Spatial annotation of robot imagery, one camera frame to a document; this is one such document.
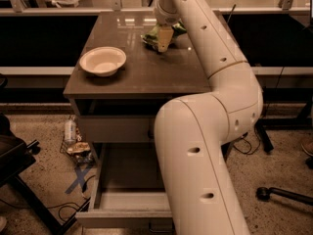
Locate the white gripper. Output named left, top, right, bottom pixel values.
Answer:
left=154, top=0, right=179, bottom=53

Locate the green jalapeno chip bag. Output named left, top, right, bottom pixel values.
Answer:
left=142, top=22, right=187, bottom=52

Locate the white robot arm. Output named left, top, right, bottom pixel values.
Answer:
left=155, top=0, right=263, bottom=235

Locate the grey drawer cabinet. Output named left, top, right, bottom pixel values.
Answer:
left=64, top=11, right=209, bottom=159

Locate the closed top drawer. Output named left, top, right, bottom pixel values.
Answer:
left=78, top=116, right=155, bottom=143

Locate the open middle drawer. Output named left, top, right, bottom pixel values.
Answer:
left=76, top=143, right=174, bottom=229

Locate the white paper bowl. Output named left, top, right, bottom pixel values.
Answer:
left=79, top=47, right=126, bottom=77

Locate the white plastic bottle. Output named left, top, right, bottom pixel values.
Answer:
left=64, top=119, right=76, bottom=145

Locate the black table leg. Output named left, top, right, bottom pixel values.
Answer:
left=254, top=120, right=274, bottom=154

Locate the black chair caster leg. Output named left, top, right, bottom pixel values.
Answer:
left=256, top=187, right=313, bottom=206

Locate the black chair left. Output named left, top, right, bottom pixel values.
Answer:
left=0, top=73, right=91, bottom=235

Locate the black middle drawer handle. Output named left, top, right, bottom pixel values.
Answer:
left=148, top=223, right=175, bottom=234

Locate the black floor cable left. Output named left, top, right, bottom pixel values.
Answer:
left=0, top=174, right=96, bottom=223

